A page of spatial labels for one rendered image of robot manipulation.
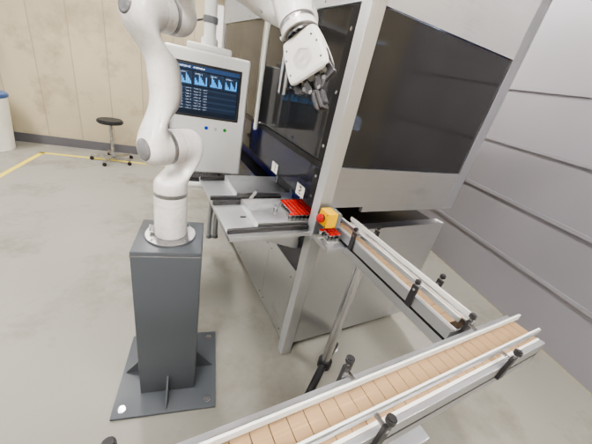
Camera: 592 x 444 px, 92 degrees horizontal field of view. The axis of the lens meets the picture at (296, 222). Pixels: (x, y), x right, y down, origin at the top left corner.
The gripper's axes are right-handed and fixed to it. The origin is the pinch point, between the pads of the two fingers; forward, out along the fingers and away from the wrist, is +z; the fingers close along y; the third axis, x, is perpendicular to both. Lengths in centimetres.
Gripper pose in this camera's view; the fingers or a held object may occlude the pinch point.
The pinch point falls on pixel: (320, 101)
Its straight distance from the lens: 70.8
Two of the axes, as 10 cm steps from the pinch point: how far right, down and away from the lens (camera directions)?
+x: 5.4, -1.6, 8.3
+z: 2.8, 9.6, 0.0
